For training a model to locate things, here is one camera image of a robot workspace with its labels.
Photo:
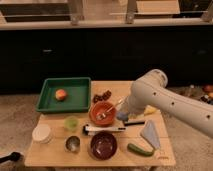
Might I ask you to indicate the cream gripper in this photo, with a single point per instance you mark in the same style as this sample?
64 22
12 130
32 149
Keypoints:
124 107

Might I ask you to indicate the blue sponge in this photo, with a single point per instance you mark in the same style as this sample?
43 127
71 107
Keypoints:
122 116

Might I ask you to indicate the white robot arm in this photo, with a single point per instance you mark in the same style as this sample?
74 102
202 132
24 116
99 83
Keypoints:
150 89

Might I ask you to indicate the orange bowl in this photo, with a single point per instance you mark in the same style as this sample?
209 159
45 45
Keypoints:
100 107

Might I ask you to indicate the purple bowl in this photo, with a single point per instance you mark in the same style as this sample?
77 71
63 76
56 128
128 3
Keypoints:
103 145

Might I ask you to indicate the black yellow scrub brush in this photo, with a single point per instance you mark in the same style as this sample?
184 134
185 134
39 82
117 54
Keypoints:
131 123

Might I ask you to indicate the dark grapes bunch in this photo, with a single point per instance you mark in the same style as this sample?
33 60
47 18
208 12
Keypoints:
105 96

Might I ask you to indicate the metal fork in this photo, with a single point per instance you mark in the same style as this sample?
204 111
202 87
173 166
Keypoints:
103 115

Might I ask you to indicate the yellow banana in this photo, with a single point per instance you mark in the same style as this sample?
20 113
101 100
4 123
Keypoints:
149 110

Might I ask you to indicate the wooden table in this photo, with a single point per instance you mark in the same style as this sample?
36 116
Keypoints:
54 154

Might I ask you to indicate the grey folded cloth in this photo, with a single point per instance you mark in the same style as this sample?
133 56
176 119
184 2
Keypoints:
150 134

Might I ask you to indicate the green cucumber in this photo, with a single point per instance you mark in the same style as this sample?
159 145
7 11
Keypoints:
137 150

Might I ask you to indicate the green plastic cup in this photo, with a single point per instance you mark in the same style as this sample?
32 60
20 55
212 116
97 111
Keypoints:
71 123

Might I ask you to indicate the orange peach fruit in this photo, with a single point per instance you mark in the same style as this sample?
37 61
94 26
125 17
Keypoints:
60 94

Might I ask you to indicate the metal cup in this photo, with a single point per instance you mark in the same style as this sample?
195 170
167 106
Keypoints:
72 144

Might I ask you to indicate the green plastic tray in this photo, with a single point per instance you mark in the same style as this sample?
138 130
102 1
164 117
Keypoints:
78 95

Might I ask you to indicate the white stacked plates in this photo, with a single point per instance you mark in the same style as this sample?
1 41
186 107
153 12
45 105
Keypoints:
42 133

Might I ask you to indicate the black object on floor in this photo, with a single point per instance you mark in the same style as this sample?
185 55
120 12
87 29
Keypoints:
14 156

